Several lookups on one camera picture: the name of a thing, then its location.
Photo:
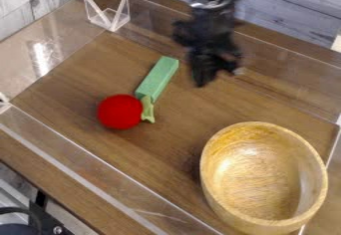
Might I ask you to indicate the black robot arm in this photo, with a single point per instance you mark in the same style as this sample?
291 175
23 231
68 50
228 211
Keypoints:
211 4

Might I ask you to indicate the clear acrylic corner bracket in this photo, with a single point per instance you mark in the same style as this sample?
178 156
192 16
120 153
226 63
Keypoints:
108 18

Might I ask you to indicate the green rectangular block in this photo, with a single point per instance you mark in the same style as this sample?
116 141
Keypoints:
158 78

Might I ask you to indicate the red felt strawberry toy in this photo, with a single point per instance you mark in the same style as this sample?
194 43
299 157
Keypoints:
123 111

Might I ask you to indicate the black clamp with cable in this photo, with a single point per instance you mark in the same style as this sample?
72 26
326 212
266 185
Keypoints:
24 218

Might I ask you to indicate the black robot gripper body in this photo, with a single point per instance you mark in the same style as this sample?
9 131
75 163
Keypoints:
206 35

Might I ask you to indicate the clear acrylic table barrier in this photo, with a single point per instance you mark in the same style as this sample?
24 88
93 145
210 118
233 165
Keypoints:
130 181

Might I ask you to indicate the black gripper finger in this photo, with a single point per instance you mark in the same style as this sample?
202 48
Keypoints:
203 69
231 64

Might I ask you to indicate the wooden bowl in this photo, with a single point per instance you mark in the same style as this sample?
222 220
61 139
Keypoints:
262 177

